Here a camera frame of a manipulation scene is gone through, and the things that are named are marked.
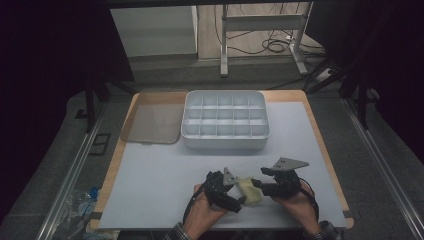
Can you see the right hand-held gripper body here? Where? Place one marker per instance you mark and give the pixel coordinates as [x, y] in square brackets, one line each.
[286, 181]

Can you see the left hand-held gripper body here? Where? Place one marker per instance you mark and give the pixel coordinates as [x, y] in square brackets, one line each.
[218, 191]

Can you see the pale yellow sock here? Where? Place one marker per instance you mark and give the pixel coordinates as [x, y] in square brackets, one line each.
[250, 195]

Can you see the person's left hand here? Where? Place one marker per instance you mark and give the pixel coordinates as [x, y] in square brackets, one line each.
[201, 215]

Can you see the person's right hand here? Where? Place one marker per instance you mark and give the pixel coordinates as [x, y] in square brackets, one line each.
[301, 206]

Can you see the white table mat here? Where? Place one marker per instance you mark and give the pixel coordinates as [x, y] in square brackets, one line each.
[160, 186]

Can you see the white compartment storage box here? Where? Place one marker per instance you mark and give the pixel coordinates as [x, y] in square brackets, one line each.
[225, 120]

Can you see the translucent plastic lid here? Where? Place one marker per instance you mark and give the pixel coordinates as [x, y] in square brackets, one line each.
[153, 118]

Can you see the black metal stand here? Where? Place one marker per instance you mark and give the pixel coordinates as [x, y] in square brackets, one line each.
[361, 100]

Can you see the clear plastic bag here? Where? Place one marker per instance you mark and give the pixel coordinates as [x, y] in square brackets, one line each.
[80, 210]

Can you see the black tripod stand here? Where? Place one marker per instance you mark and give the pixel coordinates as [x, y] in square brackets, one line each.
[90, 103]

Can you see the white cabinet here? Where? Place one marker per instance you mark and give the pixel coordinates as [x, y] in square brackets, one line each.
[155, 31]

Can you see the aluminium rail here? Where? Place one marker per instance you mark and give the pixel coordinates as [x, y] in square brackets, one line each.
[71, 173]
[383, 166]

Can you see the white metal desk frame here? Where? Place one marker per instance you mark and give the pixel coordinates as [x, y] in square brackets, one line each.
[261, 22]

